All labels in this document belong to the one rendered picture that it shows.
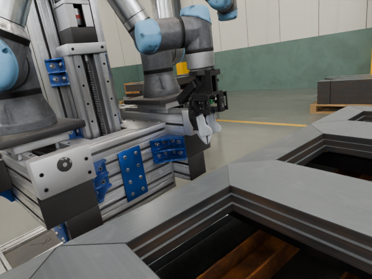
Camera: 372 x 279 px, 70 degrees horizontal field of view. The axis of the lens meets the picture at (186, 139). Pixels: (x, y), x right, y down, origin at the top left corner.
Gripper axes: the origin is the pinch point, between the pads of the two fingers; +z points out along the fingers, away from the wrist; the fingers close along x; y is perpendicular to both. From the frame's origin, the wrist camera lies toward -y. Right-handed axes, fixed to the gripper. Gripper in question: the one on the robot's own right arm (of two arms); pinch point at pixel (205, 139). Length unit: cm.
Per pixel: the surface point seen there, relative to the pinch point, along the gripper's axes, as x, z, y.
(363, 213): -4.0, 5.6, 42.8
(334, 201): -3.0, 5.6, 37.8
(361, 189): 4.2, 5.6, 39.7
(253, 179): -4.3, 5.6, 20.5
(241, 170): -1.8, 5.6, 14.8
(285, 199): -7.7, 5.6, 30.8
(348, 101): 408, 73, -116
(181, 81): 216, 8, -291
